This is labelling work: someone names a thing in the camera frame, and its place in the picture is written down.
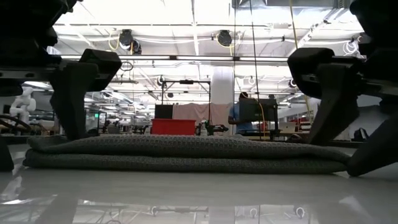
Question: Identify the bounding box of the long ceiling light bar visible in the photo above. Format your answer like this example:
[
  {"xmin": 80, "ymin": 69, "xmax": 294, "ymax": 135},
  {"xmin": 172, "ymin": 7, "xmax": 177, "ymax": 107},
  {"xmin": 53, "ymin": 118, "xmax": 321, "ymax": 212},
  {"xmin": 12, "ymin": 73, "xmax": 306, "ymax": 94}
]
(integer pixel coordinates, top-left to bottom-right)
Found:
[{"xmin": 60, "ymin": 55, "xmax": 290, "ymax": 63}]

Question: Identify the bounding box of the black box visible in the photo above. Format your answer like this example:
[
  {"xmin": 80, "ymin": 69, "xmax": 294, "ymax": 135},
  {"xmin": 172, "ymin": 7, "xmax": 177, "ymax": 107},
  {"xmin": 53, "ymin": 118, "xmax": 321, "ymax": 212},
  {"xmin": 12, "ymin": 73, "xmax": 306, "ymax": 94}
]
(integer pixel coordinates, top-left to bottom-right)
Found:
[{"xmin": 154, "ymin": 104, "xmax": 174, "ymax": 119}]

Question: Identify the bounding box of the black camera frame stand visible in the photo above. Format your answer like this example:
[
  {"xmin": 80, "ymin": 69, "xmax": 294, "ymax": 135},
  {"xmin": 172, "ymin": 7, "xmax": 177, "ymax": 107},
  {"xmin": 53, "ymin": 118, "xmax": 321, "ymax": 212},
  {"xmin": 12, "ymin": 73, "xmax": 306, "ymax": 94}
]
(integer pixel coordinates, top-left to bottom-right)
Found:
[{"xmin": 160, "ymin": 79, "xmax": 212, "ymax": 125}]

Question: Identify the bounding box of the black computer monitor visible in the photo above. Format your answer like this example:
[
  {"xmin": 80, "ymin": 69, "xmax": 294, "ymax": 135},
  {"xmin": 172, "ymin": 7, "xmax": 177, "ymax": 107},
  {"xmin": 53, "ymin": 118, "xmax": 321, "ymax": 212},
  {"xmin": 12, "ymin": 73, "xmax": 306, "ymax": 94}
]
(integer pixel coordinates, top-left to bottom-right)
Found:
[{"xmin": 238, "ymin": 98, "xmax": 279, "ymax": 123}]

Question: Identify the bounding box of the white humanoid robot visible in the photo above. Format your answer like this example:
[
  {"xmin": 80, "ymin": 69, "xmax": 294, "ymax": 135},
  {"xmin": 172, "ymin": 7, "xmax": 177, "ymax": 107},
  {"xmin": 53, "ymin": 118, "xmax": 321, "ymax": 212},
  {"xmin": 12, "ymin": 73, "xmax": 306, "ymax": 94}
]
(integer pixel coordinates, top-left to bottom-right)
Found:
[{"xmin": 9, "ymin": 86, "xmax": 37, "ymax": 125}]

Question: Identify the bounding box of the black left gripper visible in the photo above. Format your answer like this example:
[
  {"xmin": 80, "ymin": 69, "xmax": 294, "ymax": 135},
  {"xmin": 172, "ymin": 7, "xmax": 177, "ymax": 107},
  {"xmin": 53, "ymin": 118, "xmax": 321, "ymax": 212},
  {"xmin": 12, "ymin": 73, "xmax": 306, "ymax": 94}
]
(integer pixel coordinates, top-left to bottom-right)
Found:
[{"xmin": 0, "ymin": 46, "xmax": 123, "ymax": 141}]

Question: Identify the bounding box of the black table frame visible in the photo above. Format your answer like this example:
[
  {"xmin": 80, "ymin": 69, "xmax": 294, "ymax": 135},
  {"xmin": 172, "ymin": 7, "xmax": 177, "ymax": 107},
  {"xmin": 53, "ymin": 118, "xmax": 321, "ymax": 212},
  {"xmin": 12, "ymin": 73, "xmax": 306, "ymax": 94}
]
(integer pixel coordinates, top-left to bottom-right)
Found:
[{"xmin": 0, "ymin": 134, "xmax": 398, "ymax": 149}]

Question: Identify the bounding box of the white cable coil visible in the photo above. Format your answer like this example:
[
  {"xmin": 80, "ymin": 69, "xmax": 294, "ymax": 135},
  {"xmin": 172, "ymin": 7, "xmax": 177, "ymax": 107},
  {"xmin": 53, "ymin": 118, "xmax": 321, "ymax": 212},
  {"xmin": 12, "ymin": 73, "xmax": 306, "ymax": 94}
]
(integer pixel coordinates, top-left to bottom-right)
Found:
[{"xmin": 343, "ymin": 40, "xmax": 359, "ymax": 56}]

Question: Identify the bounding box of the grey waffle weave towel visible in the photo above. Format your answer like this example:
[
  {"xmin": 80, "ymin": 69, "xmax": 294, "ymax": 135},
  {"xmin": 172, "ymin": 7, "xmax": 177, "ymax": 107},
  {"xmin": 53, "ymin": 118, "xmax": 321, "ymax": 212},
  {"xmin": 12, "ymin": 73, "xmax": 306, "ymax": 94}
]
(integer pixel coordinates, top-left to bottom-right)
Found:
[{"xmin": 23, "ymin": 134, "xmax": 351, "ymax": 175}]

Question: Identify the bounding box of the yellow hanging cable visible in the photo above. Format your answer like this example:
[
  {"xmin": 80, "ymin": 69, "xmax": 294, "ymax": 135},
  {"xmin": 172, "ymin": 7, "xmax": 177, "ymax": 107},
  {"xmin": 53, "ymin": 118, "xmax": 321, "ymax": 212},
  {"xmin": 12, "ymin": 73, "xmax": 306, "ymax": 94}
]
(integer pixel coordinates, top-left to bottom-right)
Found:
[{"xmin": 289, "ymin": 0, "xmax": 312, "ymax": 113}]

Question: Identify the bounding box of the white building pillar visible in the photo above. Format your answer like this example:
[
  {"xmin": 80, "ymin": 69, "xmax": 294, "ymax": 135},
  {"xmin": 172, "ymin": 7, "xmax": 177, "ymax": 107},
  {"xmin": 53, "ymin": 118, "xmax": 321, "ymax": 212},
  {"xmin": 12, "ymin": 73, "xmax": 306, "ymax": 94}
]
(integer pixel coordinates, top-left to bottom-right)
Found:
[{"xmin": 211, "ymin": 66, "xmax": 235, "ymax": 105}]

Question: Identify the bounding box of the black ceiling cable reel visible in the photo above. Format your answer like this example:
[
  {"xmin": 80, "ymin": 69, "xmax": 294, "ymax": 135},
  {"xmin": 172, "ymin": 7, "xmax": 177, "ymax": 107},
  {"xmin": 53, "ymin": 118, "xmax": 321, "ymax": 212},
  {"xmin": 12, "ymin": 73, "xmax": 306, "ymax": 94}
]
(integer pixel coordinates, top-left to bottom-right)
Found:
[
  {"xmin": 216, "ymin": 29, "xmax": 233, "ymax": 48},
  {"xmin": 119, "ymin": 29, "xmax": 134, "ymax": 50},
  {"xmin": 130, "ymin": 39, "xmax": 143, "ymax": 55}
]

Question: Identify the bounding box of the red plastic bin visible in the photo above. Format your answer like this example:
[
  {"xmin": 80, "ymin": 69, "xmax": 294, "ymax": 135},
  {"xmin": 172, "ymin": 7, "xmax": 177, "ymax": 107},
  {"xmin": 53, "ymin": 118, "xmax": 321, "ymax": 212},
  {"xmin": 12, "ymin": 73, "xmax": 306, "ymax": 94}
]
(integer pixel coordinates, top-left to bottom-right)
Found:
[{"xmin": 151, "ymin": 118, "xmax": 197, "ymax": 136}]

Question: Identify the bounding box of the black hanging cable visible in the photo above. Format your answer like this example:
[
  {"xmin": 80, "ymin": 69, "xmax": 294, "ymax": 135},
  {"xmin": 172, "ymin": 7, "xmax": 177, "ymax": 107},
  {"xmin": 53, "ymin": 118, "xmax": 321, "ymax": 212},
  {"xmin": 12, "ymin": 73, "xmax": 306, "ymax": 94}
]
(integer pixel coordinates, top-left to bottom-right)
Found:
[{"xmin": 248, "ymin": 0, "xmax": 262, "ymax": 140}]

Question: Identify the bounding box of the black backpack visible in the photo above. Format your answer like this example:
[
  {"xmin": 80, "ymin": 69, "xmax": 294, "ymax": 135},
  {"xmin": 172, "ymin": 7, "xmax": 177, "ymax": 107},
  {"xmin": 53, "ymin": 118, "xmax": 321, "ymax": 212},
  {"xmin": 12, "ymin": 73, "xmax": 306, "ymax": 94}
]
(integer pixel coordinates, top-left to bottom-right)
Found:
[{"xmin": 353, "ymin": 128, "xmax": 371, "ymax": 142}]

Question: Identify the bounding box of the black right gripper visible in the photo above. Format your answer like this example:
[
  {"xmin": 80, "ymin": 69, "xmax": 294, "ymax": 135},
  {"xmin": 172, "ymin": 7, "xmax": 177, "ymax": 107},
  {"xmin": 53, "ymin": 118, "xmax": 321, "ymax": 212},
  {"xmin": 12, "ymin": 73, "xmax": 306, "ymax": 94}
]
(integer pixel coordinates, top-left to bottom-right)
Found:
[{"xmin": 287, "ymin": 40, "xmax": 398, "ymax": 146}]

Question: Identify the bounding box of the pink hanging cloth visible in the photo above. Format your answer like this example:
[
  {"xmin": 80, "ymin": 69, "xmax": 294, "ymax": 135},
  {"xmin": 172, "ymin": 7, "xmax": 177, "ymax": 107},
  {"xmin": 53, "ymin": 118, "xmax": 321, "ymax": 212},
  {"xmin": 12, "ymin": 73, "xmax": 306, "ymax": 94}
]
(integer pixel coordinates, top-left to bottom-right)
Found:
[{"xmin": 172, "ymin": 103, "xmax": 233, "ymax": 128}]

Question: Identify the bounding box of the person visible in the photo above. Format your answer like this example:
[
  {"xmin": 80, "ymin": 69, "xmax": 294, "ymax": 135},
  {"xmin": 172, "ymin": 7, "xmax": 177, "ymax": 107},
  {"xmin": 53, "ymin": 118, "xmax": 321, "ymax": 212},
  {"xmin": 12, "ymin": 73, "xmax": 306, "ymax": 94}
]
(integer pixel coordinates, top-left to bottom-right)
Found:
[{"xmin": 228, "ymin": 91, "xmax": 259, "ymax": 135}]

